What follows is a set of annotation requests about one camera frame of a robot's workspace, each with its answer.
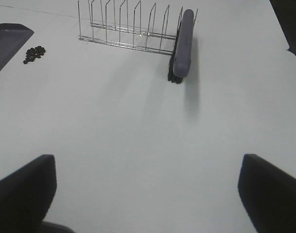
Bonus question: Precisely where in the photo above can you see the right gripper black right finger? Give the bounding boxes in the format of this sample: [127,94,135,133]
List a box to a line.
[237,154,296,233]

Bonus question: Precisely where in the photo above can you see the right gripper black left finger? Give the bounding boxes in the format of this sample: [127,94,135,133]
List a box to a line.
[0,155,56,233]

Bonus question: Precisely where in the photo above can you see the pile of coffee beans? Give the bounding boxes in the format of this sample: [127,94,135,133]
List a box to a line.
[23,46,46,65]

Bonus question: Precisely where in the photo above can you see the grey plastic dustpan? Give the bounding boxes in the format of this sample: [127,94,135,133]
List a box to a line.
[0,23,34,71]

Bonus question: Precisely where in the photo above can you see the grey hand brush black bristles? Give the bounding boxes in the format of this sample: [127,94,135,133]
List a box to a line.
[167,9,194,84]

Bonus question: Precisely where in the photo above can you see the chrome wire plate rack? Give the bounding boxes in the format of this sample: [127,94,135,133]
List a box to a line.
[77,0,198,56]

